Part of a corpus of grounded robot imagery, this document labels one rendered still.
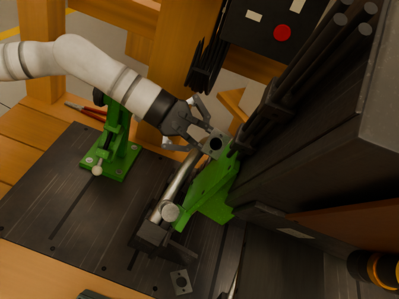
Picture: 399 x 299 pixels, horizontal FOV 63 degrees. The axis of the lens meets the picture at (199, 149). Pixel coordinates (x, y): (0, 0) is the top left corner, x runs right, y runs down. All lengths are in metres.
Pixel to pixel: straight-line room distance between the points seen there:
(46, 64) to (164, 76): 0.34
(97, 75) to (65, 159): 0.40
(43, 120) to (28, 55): 0.48
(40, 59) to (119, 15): 0.39
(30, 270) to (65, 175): 0.26
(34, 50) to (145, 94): 0.21
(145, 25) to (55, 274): 0.67
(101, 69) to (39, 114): 0.55
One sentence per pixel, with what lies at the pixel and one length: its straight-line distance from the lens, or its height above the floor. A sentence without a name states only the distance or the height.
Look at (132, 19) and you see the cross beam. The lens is 1.01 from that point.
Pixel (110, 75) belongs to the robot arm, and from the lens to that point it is 0.65.
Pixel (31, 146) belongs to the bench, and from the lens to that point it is 1.07.
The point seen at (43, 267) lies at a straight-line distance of 0.83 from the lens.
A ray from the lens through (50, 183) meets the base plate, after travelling 0.95.
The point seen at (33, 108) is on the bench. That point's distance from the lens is 1.19.
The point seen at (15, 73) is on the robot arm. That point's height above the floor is 1.24.
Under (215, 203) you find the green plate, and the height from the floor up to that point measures 1.16.
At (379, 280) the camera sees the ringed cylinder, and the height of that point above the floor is 1.33.
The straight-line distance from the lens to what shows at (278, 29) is 0.70.
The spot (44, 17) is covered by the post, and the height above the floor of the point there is 1.18.
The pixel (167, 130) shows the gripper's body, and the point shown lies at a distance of 0.66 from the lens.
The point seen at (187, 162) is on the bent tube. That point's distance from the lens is 0.79.
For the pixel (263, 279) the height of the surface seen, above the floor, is 1.13.
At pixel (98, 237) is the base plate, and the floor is 0.90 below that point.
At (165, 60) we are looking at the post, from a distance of 0.91.
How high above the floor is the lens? 1.65
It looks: 43 degrees down
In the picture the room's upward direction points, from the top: 22 degrees clockwise
